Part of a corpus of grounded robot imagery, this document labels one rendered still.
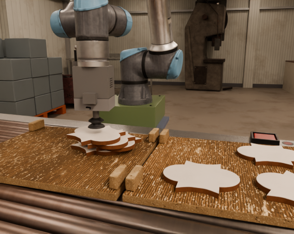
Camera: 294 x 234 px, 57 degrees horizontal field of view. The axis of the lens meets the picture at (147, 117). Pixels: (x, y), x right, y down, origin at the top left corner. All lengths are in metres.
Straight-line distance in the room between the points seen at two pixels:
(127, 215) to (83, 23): 0.41
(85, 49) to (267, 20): 9.19
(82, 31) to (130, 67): 0.51
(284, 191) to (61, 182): 0.40
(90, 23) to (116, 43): 9.39
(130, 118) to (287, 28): 8.90
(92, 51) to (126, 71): 0.52
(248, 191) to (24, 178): 0.43
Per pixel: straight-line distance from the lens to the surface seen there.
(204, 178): 0.53
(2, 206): 0.55
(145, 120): 1.11
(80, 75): 0.65
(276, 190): 0.53
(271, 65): 9.70
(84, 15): 0.64
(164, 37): 1.05
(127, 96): 1.13
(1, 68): 4.36
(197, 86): 8.37
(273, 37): 9.70
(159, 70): 1.08
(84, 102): 0.64
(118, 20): 0.71
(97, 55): 0.63
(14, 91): 4.29
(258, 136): 0.89
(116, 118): 1.14
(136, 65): 1.11
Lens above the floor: 1.18
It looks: 14 degrees down
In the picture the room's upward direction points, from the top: straight up
